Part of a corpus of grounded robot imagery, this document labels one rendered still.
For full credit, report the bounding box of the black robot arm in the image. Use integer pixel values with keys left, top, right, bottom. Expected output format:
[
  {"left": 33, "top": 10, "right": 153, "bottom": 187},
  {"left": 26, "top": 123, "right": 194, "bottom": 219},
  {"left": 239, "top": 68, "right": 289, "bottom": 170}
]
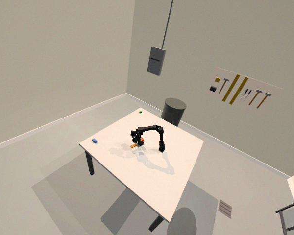
[{"left": 130, "top": 125, "right": 165, "bottom": 153}]

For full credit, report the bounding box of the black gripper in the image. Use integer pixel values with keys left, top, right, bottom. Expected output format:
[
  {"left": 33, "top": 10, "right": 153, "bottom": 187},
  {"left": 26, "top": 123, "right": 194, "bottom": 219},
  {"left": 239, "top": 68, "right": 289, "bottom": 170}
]
[{"left": 132, "top": 135, "right": 144, "bottom": 146}]

